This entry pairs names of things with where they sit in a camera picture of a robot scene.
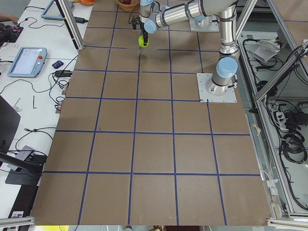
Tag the green apple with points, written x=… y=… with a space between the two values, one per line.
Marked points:
x=140 y=40

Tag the teach pendant tablet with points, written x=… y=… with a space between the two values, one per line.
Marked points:
x=28 y=62

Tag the orange container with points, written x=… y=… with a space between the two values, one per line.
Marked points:
x=86 y=2

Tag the dark blue pouch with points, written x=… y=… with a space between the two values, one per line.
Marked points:
x=57 y=64

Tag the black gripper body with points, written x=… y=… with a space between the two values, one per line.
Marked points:
x=143 y=30

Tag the aluminium frame post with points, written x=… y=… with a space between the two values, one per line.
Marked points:
x=70 y=23

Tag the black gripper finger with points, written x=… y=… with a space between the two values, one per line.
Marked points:
x=145 y=39

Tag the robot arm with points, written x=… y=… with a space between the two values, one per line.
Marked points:
x=204 y=16

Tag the wicker basket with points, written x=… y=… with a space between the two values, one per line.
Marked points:
x=128 y=8

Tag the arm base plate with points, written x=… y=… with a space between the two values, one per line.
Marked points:
x=206 y=25
x=211 y=93

